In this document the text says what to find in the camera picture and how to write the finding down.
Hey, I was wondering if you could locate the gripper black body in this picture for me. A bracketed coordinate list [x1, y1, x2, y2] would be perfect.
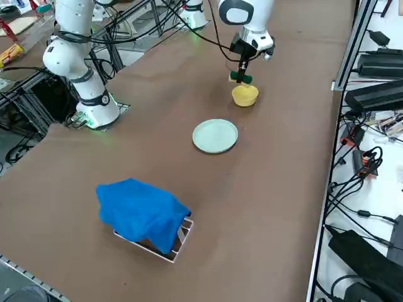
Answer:
[229, 33, 256, 69]

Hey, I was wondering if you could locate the green and yellow sponge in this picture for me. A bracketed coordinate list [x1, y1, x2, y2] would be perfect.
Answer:
[229, 70, 253, 87]

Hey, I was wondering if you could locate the small yellow dish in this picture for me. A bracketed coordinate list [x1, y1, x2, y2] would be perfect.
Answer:
[232, 84, 260, 107]

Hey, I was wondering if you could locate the pale green plate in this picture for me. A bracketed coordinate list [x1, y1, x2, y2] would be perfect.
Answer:
[192, 118, 239, 154]

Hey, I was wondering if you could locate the white metal dish rack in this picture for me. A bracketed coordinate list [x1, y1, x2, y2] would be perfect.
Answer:
[113, 216, 195, 264]

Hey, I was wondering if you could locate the red and black device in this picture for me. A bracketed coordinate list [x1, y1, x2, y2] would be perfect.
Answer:
[341, 123, 366, 147]

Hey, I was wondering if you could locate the long black power brick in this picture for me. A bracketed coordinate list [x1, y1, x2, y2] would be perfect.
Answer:
[344, 80, 403, 113]

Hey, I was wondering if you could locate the small black power adapter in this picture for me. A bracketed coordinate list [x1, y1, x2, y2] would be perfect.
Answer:
[367, 30, 391, 47]

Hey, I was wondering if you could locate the black and orange adapter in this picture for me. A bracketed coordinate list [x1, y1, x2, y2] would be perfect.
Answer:
[351, 147, 383, 180]

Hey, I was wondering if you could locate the blue cloth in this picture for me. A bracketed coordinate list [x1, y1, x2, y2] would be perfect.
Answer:
[96, 177, 192, 255]

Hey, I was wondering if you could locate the wooden board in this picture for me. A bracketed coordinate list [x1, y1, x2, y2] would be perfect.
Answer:
[0, 17, 37, 37]

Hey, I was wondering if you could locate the yellow snack packet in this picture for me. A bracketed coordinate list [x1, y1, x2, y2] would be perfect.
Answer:
[0, 43, 25, 69]

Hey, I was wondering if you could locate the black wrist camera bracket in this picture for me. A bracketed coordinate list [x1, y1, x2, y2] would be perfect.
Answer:
[263, 35, 277, 63]

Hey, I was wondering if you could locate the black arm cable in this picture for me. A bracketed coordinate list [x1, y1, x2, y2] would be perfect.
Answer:
[162, 0, 242, 64]

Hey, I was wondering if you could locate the aluminium frame post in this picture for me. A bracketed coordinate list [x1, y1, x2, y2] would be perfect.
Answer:
[332, 0, 378, 92]

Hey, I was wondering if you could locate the black cable with ferrite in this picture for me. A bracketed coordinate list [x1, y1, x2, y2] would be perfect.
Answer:
[326, 188, 399, 224]

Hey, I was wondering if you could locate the black frame rack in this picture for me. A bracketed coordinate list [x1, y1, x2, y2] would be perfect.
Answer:
[0, 67, 79, 141]

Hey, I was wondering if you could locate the grey aluminium rail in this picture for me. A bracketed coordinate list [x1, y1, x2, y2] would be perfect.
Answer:
[0, 253, 73, 302]

